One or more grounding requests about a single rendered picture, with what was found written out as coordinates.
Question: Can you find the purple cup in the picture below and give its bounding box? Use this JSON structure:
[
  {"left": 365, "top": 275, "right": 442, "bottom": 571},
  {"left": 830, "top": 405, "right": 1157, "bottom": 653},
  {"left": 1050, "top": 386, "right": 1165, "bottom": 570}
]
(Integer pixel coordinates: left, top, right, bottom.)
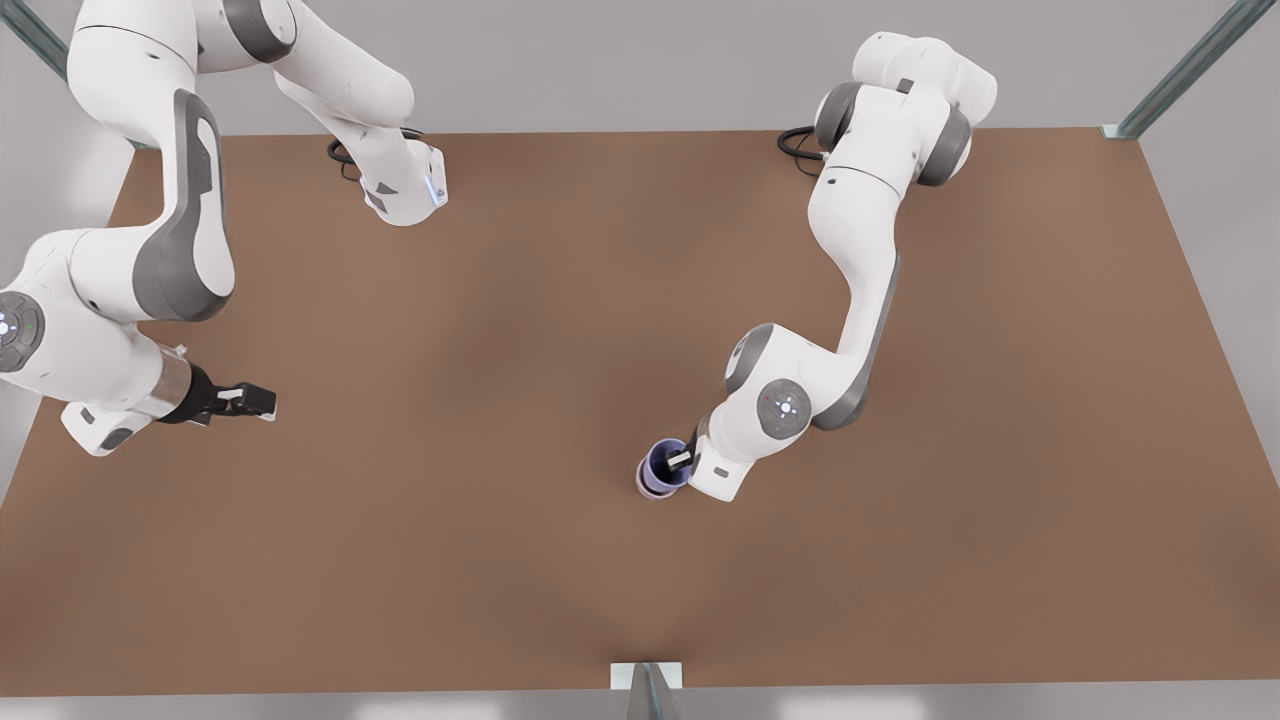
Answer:
[{"left": 640, "top": 438, "right": 693, "bottom": 496}]

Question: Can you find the pink cup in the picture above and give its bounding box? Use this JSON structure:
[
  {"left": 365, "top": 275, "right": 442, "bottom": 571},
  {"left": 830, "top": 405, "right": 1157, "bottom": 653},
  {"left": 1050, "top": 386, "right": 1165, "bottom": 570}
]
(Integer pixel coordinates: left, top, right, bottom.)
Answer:
[{"left": 636, "top": 462, "right": 685, "bottom": 501}]

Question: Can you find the silver frame post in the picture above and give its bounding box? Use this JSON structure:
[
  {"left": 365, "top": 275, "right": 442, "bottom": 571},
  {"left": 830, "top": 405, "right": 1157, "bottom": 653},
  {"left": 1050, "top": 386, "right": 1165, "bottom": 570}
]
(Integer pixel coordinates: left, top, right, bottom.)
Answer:
[
  {"left": 610, "top": 661, "right": 685, "bottom": 720},
  {"left": 1100, "top": 0, "right": 1280, "bottom": 141},
  {"left": 0, "top": 0, "right": 73, "bottom": 83}
]

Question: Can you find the black cable loop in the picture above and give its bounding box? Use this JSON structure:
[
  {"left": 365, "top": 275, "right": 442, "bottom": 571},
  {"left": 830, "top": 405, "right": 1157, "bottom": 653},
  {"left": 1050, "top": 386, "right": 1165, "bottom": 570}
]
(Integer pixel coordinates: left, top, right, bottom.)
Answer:
[
  {"left": 327, "top": 127, "right": 427, "bottom": 183},
  {"left": 777, "top": 126, "right": 833, "bottom": 179}
]

